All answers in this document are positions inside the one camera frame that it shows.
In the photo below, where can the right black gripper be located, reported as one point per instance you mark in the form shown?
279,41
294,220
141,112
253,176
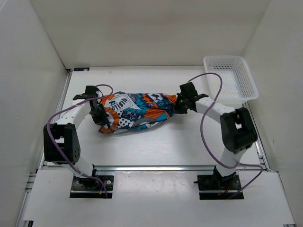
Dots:
177,109

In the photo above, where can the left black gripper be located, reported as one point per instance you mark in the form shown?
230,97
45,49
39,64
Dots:
102,120

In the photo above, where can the colourful patterned shorts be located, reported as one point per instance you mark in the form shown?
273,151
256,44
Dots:
136,111

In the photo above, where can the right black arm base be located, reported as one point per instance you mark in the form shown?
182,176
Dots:
216,187

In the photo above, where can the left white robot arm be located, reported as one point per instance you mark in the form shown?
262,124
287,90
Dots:
61,142

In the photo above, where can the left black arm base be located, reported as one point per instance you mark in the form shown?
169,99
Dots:
85,188

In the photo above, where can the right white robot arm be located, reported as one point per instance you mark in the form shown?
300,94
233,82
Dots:
237,129

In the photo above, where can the small black corner label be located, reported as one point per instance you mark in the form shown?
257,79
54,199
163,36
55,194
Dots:
81,69

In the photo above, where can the white perforated plastic basket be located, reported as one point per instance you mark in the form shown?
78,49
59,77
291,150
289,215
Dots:
238,84

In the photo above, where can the aluminium front rail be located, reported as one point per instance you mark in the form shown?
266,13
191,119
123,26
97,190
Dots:
155,168

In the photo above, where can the right aluminium side rail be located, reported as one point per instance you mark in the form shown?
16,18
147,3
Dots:
259,145

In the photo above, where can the aluminium side rail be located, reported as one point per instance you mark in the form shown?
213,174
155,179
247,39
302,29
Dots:
259,145
40,163

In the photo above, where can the left aluminium side rail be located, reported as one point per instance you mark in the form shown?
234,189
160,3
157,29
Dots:
40,163

